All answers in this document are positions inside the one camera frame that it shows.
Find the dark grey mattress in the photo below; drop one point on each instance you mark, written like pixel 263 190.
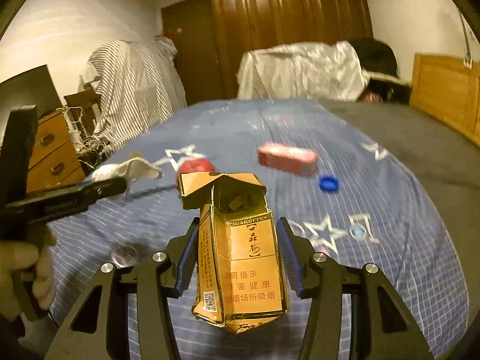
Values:
pixel 445 162

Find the black clothing pile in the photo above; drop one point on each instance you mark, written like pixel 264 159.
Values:
pixel 380 69

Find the wooden drawer dresser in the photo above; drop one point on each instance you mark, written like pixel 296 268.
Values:
pixel 54 160

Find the striped cloth cover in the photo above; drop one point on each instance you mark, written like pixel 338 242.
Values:
pixel 138 85

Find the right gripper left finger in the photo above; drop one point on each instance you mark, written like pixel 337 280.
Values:
pixel 97 325

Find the black television screen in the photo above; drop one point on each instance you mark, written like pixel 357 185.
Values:
pixel 33 87

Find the dark wooden wardrobe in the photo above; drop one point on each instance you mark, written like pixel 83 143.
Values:
pixel 244 25

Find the wooden headboard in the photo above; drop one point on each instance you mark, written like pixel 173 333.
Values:
pixel 448 90

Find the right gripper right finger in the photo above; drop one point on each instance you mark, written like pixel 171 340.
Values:
pixel 382 326

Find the brown cigarette pack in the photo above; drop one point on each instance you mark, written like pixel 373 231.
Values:
pixel 241 283

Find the blue checkered star bedsheet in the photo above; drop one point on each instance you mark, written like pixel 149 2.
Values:
pixel 380 214

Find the red rectangular box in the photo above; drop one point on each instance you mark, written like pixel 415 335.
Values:
pixel 298 161

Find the left hand white glove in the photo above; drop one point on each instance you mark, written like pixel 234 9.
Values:
pixel 33 266

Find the blue bottle cap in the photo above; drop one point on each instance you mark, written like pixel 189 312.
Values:
pixel 328 184

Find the white sock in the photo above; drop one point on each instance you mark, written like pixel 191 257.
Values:
pixel 134 169

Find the wooden chair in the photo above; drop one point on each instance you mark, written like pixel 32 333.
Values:
pixel 83 110

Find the silver satin cloth cover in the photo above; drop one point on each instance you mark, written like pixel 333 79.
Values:
pixel 309 70

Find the dark wooden door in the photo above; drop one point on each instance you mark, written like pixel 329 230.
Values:
pixel 190 26

